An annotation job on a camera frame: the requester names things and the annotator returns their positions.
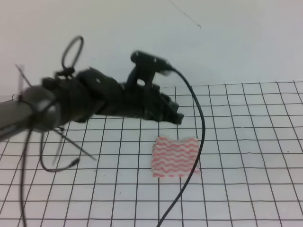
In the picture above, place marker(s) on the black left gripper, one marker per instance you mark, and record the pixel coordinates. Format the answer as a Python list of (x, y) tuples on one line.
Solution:
[(136, 102)]

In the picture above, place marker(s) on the pink wavy striped towel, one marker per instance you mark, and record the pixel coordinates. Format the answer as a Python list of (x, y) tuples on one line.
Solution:
[(173, 158)]

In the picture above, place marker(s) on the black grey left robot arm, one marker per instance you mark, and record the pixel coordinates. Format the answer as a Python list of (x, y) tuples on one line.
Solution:
[(71, 96)]

